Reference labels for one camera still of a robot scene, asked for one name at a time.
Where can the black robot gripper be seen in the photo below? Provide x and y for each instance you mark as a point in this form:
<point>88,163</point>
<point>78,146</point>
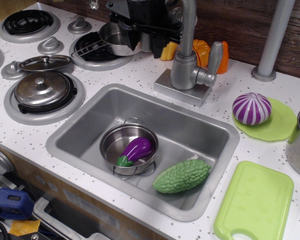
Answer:
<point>146,16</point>

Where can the silver toy faucet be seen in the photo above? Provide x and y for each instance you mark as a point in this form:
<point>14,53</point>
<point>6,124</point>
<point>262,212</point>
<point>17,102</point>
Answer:
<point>186,81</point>

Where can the yellow toy bell pepper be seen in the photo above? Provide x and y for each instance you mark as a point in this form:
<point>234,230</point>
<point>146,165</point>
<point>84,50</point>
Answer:
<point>168,52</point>

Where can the back right stove burner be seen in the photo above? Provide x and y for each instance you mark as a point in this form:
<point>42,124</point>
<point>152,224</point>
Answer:
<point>96,60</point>

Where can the stove burner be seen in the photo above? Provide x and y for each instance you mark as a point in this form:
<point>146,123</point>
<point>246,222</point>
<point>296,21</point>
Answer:
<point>96,60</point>
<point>29,26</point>

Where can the orange toy bell pepper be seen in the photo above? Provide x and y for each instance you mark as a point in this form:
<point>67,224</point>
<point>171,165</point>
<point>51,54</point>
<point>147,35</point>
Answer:
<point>202,51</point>

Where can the silver stove knob rear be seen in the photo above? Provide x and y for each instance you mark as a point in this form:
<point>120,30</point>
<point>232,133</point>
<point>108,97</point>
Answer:
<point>79,26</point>

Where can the silver stove knob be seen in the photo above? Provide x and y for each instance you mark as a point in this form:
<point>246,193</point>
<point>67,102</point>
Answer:
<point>51,46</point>
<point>79,26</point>
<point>13,72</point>

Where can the silver stove knob middle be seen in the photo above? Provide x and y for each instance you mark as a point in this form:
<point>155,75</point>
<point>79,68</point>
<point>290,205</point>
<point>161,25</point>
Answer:
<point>51,46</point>

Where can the grey metal sink basin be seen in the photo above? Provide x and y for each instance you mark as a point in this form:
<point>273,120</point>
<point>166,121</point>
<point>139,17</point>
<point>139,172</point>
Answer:
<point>182,135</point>

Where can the steel lid on counter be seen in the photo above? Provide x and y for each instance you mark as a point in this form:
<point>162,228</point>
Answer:
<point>45,63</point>

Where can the purple toy eggplant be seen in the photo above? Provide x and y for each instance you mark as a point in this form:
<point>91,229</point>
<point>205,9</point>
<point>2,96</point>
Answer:
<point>135,150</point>

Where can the steel pot lid on burner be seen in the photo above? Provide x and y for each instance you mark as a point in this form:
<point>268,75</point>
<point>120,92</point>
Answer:
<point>43,89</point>

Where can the back left stove burner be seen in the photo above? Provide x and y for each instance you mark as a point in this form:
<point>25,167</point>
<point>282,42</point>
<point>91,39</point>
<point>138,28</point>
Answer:
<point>29,26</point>

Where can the grey vertical pole with base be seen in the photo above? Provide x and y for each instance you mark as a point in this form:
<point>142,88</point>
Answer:
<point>265,72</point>

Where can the purple striped toy onion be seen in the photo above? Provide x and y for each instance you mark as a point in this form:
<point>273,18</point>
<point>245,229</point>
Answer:
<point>251,108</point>

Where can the silver stove knob front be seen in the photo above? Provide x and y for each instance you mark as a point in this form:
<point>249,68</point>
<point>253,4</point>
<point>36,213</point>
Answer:
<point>13,72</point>

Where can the green toy bitter melon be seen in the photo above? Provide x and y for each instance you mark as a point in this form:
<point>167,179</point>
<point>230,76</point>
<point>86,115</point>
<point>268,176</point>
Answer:
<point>182,176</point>

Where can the light green round plate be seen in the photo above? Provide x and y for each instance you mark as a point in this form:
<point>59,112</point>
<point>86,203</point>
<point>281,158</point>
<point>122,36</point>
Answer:
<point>278,127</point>

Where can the light green cutting board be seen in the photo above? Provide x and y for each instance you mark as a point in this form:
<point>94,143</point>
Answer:
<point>256,204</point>

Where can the blue clamp tool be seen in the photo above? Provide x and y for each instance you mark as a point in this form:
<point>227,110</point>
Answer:
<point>15,204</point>

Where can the yellow tape piece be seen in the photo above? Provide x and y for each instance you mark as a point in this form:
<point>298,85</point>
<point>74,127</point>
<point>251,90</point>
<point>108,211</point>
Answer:
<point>24,227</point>

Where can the steel saucepan with wire handle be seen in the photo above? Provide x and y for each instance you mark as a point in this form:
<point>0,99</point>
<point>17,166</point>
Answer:
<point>111,38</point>

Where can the small steel pot with handles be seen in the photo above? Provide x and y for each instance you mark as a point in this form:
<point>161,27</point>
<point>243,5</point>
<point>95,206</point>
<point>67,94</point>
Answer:
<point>115,140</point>

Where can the silver oven door handle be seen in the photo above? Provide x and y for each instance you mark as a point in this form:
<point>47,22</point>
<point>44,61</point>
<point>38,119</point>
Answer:
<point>59,227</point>

